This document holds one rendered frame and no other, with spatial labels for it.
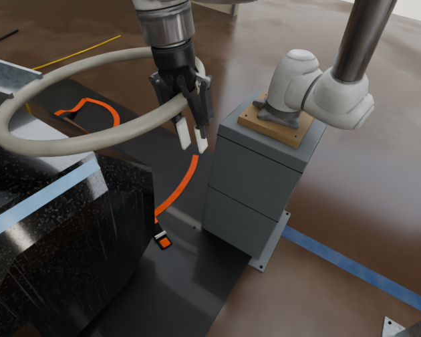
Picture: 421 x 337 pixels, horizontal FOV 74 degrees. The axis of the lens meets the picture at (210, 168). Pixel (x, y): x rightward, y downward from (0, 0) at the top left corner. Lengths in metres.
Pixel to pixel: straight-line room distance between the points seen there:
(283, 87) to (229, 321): 1.13
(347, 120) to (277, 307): 1.03
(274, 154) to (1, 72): 0.93
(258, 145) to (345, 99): 0.36
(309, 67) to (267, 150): 0.34
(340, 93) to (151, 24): 0.71
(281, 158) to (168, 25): 0.80
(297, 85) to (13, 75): 0.91
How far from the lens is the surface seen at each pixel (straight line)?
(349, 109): 1.08
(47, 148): 0.56
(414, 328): 1.78
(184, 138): 0.64
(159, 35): 0.50
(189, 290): 1.59
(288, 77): 1.15
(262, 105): 1.28
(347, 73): 1.03
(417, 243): 2.39
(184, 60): 0.52
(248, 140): 1.18
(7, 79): 0.97
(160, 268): 1.64
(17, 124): 1.14
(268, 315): 1.64
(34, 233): 0.89
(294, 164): 1.17
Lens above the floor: 1.49
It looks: 44 degrees down
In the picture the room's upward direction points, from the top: 10 degrees clockwise
